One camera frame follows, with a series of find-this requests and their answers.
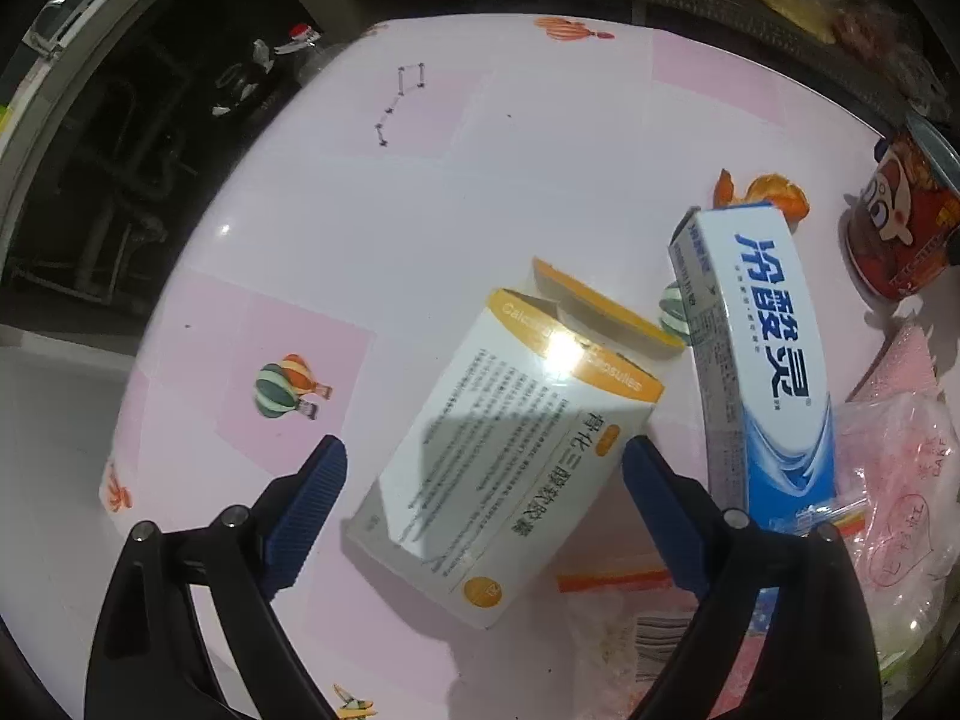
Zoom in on red tin can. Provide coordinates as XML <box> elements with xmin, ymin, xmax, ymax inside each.
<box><xmin>847</xmin><ymin>126</ymin><xmax>960</xmax><ymax>302</ymax></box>

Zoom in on red plastic bag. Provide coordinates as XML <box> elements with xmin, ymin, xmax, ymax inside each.
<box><xmin>831</xmin><ymin>6</ymin><xmax>905</xmax><ymax>72</ymax></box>

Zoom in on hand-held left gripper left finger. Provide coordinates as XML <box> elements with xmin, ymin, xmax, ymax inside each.
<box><xmin>84</xmin><ymin>433</ymin><xmax>350</xmax><ymax>720</ymax></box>

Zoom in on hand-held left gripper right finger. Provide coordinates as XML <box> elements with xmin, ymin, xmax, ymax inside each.
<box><xmin>621</xmin><ymin>435</ymin><xmax>882</xmax><ymax>720</ymax></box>

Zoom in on white and orange medicine box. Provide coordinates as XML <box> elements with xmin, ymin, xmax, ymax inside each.
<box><xmin>341</xmin><ymin>258</ymin><xmax>687</xmax><ymax>630</ymax></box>

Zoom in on cooking oil bottle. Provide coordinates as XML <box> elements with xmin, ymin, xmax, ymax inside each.
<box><xmin>253</xmin><ymin>23</ymin><xmax>332</xmax><ymax>85</ymax></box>

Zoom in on clear bag with barcode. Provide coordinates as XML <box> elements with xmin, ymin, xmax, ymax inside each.
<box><xmin>559</xmin><ymin>568</ymin><xmax>702</xmax><ymax>710</ymax></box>

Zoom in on blue toothpaste box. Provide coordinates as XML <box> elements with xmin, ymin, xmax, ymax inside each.
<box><xmin>668</xmin><ymin>204</ymin><xmax>839</xmax><ymax>541</ymax></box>

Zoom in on pink printed tablecloth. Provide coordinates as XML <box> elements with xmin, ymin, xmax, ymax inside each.
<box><xmin>97</xmin><ymin>13</ymin><xmax>960</xmax><ymax>720</ymax></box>

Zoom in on clear plastic bag pink contents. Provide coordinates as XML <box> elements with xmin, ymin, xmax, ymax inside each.
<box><xmin>836</xmin><ymin>319</ymin><xmax>960</xmax><ymax>698</ymax></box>

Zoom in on orange peel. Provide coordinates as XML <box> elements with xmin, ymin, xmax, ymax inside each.
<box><xmin>712</xmin><ymin>168</ymin><xmax>813</xmax><ymax>224</ymax></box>

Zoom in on dark ceramic jar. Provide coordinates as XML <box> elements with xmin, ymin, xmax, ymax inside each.
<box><xmin>212</xmin><ymin>58</ymin><xmax>265</xmax><ymax>119</ymax></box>

